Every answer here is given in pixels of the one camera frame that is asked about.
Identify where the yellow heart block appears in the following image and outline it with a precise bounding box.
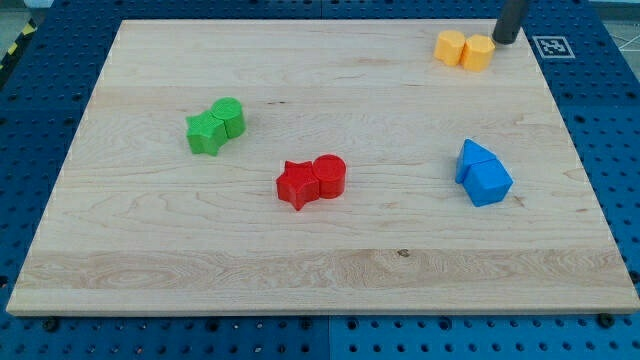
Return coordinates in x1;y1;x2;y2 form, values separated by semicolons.
434;30;466;66

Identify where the yellow hexagon block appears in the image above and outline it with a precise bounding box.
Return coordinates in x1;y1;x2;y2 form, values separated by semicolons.
460;34;495;72

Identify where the wooden board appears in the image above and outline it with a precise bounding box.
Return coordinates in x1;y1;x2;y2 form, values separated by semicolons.
7;19;639;316

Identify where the red cylinder block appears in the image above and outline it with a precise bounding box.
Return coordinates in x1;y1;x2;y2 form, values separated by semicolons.
312;154;347;199

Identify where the red star block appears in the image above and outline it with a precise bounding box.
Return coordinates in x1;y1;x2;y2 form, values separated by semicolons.
276;161;320;211

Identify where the green cylinder block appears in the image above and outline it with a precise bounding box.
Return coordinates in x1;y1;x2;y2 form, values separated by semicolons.
211;97;246;138

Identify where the green star block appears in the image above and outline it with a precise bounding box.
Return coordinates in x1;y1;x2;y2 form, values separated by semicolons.
186;110;228;156

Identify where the blue triangle block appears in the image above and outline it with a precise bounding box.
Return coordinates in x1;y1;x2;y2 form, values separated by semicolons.
455;139;497;184

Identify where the blue cube block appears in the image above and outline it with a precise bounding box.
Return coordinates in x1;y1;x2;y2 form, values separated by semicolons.
462;159;513;207

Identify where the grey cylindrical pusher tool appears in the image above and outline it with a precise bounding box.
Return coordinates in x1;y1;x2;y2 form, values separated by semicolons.
492;0;530;45

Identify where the white fiducial marker tag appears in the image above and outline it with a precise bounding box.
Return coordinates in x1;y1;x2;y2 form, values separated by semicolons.
533;35;575;59

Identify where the yellow black hazard tape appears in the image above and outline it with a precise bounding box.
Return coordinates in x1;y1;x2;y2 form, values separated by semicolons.
1;19;38;72

